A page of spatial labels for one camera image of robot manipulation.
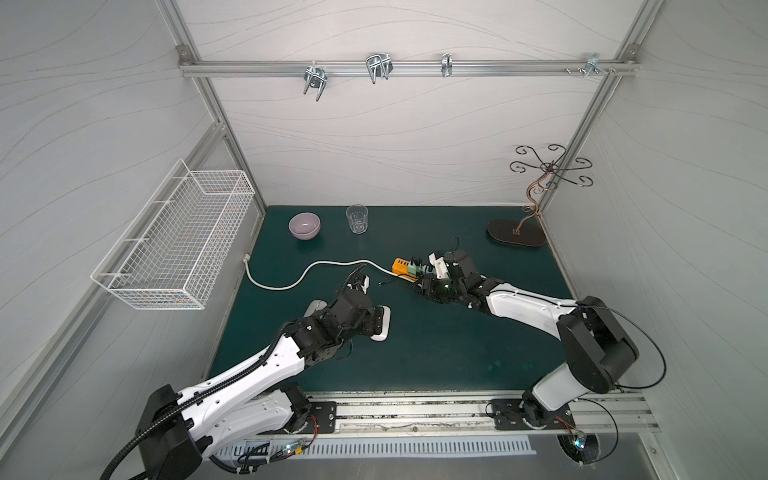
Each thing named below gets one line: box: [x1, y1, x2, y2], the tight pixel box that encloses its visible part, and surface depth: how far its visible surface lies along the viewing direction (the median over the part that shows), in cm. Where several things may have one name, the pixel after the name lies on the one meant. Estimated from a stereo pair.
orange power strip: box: [392, 258, 419, 283], surface depth 103 cm
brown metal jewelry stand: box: [487, 144, 594, 248], surface depth 109 cm
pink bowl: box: [288, 212, 321, 241], surface depth 112 cm
